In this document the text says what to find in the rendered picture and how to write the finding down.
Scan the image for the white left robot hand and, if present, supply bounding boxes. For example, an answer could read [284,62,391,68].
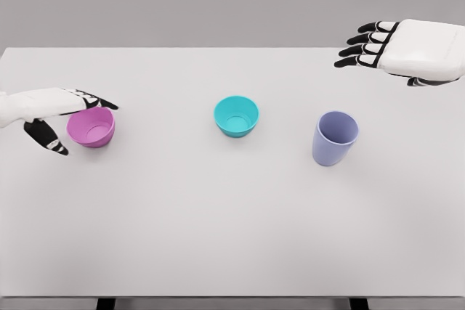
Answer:
[11,87,120,157]

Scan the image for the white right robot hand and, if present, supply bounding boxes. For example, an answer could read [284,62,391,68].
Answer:
[333,18,465,88]

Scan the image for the pink bowl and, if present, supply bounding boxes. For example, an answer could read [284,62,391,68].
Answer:
[65,106,116,150]

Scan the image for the lavender cup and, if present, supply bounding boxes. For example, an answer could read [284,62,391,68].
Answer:
[312,110,360,168]

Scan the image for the teal bowl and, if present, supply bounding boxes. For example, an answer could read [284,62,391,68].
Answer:
[213,95,260,139]

